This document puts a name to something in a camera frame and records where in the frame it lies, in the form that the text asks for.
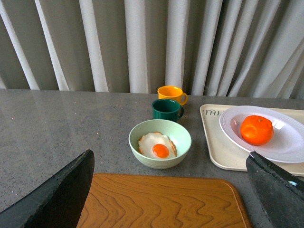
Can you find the yellow mug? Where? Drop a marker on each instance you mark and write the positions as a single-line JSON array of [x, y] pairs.
[[172, 92]]

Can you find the orange mandarin fruit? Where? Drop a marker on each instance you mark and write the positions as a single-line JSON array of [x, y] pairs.
[[256, 130]]

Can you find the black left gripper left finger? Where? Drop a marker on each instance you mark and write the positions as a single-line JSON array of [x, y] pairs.
[[58, 202]]

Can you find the white ridged plate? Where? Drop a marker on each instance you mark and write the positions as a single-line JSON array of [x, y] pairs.
[[287, 144]]

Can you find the fake fried egg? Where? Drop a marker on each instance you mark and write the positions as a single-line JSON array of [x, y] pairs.
[[157, 146]]

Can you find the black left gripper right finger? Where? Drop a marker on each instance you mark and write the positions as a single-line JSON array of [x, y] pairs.
[[280, 193]]

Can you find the cream bear tray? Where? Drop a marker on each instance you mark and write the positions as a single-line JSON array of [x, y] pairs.
[[228, 156]]

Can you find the light green bowl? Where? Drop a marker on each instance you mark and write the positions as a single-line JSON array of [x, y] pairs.
[[176, 133]]

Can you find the grey white curtain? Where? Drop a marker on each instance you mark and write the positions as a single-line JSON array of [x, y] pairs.
[[244, 48]]

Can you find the wooden serving tray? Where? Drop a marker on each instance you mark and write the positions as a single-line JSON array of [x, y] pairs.
[[141, 201]]

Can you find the dark green mug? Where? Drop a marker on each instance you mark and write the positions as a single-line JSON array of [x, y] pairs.
[[167, 109]]

